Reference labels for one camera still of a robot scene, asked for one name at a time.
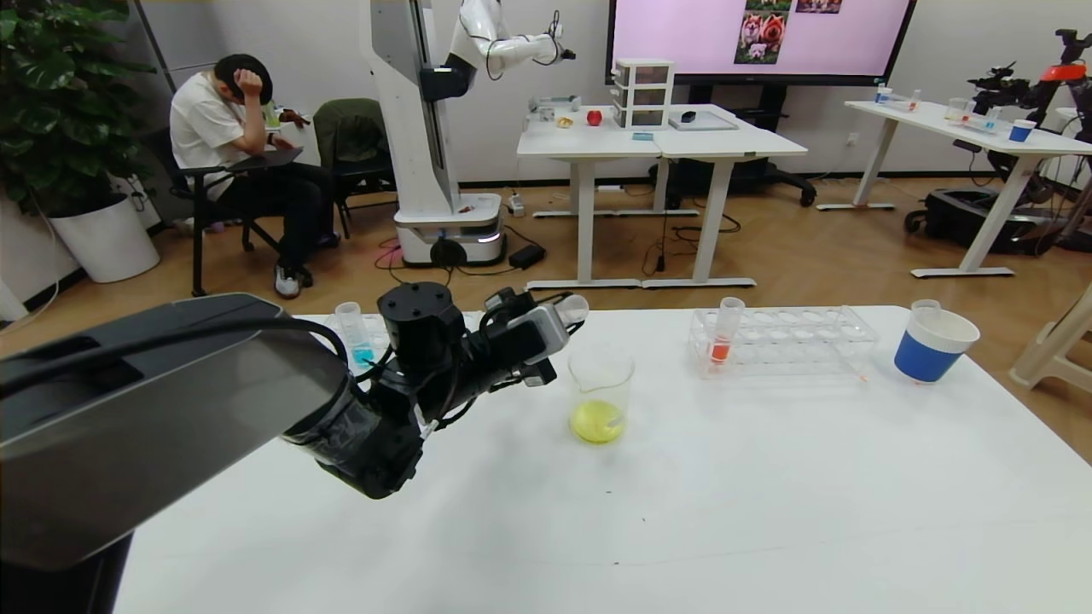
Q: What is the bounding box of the large wall display screen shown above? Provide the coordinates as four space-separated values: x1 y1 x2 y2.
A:
605 0 918 87

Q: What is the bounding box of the black desk cable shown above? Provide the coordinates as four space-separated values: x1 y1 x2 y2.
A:
640 181 743 275

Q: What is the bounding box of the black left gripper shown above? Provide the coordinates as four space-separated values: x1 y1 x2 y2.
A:
481 287 586 388

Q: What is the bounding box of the dark green jacket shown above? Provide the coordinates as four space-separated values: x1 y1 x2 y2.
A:
311 97 389 171

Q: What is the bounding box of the white plant pot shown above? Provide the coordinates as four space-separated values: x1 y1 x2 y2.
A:
47 192 161 283

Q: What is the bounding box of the white standing desk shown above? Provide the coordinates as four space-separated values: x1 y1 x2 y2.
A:
516 107 662 291
642 104 808 291

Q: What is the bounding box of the clear test tube rack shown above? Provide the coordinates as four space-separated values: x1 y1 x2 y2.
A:
322 309 489 380
688 305 880 379

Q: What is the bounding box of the red black floor cable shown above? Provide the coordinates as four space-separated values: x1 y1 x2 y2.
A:
374 235 513 298

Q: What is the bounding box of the dark laptop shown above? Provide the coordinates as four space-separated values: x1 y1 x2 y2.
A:
229 147 304 171

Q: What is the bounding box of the long white table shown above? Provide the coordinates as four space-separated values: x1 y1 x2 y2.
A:
815 100 1092 280

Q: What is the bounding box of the white robot tower base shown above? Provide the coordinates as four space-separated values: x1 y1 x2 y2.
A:
362 0 508 268

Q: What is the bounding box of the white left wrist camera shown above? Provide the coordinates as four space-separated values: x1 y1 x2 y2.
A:
502 304 571 357

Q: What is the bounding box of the large green plant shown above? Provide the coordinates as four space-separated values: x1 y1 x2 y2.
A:
0 0 159 216

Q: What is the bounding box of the black display stand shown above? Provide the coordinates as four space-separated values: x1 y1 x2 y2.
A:
648 83 816 208

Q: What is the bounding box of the blue liquid test tube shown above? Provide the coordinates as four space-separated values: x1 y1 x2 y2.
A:
334 301 377 369

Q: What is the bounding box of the blue white paper cup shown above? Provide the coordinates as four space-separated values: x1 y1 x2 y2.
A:
893 305 980 384

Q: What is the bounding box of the black armrest chair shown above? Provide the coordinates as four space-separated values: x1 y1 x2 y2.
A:
162 128 312 298

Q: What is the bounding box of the white drawer unit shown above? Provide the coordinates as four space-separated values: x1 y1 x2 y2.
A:
612 58 675 130

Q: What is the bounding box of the grey flat pad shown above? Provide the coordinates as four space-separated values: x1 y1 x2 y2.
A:
668 111 739 132

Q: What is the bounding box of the seated person white shirt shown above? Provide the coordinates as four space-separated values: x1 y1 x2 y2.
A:
169 54 340 299

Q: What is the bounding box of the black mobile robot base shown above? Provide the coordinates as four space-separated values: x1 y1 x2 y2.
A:
904 188 1067 257

